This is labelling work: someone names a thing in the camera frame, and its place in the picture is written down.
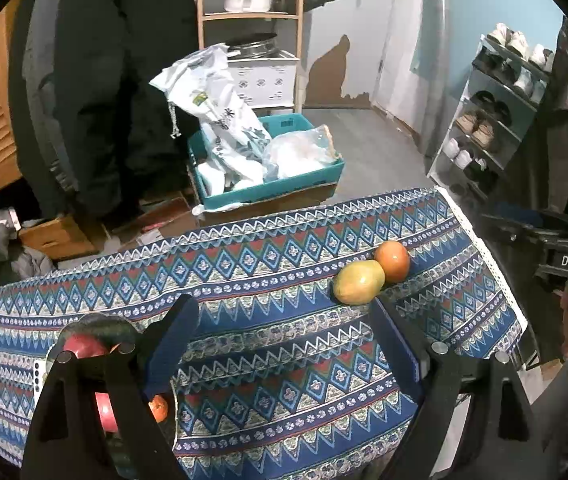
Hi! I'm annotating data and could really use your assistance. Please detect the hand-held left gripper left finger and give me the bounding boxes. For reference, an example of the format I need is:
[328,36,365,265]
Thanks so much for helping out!
[19,294,201,480]

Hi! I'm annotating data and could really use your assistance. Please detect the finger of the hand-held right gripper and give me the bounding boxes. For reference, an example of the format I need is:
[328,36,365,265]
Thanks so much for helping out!
[480,202,568,248]

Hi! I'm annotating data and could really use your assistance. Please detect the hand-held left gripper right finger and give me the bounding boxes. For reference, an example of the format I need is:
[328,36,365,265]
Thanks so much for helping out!
[369,296,550,480]

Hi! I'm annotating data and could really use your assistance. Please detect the green and red mango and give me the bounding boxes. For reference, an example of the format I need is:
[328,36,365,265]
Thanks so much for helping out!
[332,259,386,306]

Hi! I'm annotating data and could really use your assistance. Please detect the red apple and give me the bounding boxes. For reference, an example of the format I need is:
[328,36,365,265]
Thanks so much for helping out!
[62,332,110,359]

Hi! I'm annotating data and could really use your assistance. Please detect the orange-red tomato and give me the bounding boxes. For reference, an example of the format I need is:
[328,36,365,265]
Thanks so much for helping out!
[374,241,411,283]

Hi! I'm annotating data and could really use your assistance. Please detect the blue patterned tablecloth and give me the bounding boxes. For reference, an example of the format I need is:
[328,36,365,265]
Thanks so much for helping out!
[0,187,530,480]

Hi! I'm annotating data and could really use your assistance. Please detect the white smartphone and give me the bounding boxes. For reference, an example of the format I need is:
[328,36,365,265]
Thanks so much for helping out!
[34,355,57,401]

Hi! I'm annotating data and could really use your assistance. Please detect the dark shiny cloth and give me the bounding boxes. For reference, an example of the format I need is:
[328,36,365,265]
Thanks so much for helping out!
[529,17,568,221]

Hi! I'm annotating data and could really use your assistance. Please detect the flattened cardboard box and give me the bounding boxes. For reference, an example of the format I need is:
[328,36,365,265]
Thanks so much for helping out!
[109,195,200,251]

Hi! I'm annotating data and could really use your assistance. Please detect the grey shoe rack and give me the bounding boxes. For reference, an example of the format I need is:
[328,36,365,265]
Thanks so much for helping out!
[426,22,557,206]

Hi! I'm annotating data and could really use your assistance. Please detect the wooden box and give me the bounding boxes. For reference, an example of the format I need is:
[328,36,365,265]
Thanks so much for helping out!
[18,215,97,261]

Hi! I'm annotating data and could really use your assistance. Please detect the brown cardboard box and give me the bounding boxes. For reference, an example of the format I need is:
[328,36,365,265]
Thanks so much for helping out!
[191,182,340,221]

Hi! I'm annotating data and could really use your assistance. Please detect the rows of shoes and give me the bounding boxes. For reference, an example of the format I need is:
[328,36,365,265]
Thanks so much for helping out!
[444,22,555,196]

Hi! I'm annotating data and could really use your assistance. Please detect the teal cardboard box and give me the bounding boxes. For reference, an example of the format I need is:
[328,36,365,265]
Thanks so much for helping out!
[187,114,346,211]

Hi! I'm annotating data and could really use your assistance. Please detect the clear plastic bag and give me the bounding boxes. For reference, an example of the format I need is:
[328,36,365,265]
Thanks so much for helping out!
[264,125,340,181]

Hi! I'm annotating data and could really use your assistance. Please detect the white door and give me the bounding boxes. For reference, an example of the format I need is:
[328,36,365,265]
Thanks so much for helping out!
[371,0,445,126]

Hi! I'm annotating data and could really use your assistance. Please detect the white printed rice bag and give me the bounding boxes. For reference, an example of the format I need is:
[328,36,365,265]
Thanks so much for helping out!
[149,44,272,191]

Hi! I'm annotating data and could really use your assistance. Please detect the wooden shelf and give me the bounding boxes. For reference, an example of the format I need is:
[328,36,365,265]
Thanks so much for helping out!
[196,0,307,116]

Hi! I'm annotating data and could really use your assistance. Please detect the white storage basket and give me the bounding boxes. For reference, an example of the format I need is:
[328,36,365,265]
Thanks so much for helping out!
[226,50,301,108]

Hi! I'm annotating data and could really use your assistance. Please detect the black hanging coats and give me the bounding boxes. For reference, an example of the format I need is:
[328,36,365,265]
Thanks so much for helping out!
[9,0,200,221]

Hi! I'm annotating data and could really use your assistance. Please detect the round metal sieve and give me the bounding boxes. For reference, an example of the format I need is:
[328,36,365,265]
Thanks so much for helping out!
[226,32,279,61]

